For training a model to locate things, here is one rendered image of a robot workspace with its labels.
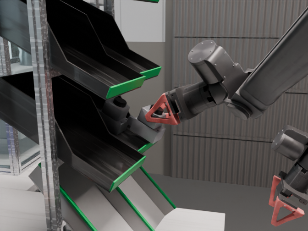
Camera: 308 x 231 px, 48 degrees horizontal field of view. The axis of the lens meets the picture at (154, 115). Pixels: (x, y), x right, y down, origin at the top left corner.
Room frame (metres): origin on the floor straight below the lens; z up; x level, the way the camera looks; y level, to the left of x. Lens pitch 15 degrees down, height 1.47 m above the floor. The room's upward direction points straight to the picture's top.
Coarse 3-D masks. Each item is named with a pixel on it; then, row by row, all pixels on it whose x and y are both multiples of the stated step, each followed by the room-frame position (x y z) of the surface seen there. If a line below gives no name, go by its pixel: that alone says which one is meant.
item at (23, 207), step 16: (0, 192) 1.17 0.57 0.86; (16, 192) 1.17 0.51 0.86; (32, 192) 1.17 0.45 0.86; (0, 208) 1.06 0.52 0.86; (16, 208) 1.06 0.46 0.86; (32, 208) 1.06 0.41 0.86; (176, 208) 1.06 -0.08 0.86; (0, 224) 0.96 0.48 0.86; (16, 224) 0.96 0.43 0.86; (32, 224) 0.96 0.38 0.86; (160, 224) 0.96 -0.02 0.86; (176, 224) 0.96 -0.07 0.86; (192, 224) 0.96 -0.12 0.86; (208, 224) 0.96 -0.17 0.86; (224, 224) 0.97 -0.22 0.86
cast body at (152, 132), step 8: (152, 104) 0.74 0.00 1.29; (144, 112) 0.72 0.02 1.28; (160, 112) 0.72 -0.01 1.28; (128, 120) 0.76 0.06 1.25; (136, 120) 0.73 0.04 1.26; (144, 120) 0.72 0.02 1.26; (136, 128) 0.73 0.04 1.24; (144, 128) 0.72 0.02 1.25; (152, 128) 0.71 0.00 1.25; (160, 128) 0.73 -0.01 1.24; (144, 136) 0.72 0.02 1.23; (152, 136) 0.71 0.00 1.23; (160, 136) 0.73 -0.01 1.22
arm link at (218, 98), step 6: (210, 84) 0.66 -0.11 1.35; (216, 84) 0.65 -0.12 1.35; (210, 90) 0.66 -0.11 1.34; (216, 90) 0.65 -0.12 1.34; (222, 90) 0.65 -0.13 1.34; (210, 96) 0.67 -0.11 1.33; (216, 96) 0.65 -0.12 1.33; (222, 96) 0.65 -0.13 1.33; (216, 102) 0.66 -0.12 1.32; (222, 102) 0.66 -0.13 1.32
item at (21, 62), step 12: (12, 48) 1.39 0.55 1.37; (12, 60) 1.38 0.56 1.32; (24, 60) 1.46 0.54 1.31; (12, 72) 1.37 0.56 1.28; (0, 120) 1.34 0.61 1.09; (0, 132) 1.34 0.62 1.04; (0, 144) 1.35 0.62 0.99; (24, 144) 1.40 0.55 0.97; (36, 144) 1.49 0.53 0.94; (0, 156) 1.35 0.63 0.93; (24, 156) 1.40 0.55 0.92
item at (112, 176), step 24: (24, 72) 0.68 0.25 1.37; (0, 96) 0.62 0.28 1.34; (24, 96) 0.60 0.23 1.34; (72, 96) 0.71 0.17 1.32; (24, 120) 0.60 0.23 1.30; (72, 120) 0.72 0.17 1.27; (96, 120) 0.69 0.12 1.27; (72, 144) 0.63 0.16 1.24; (96, 144) 0.66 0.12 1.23; (120, 144) 0.67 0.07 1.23; (96, 168) 0.59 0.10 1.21; (120, 168) 0.61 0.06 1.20
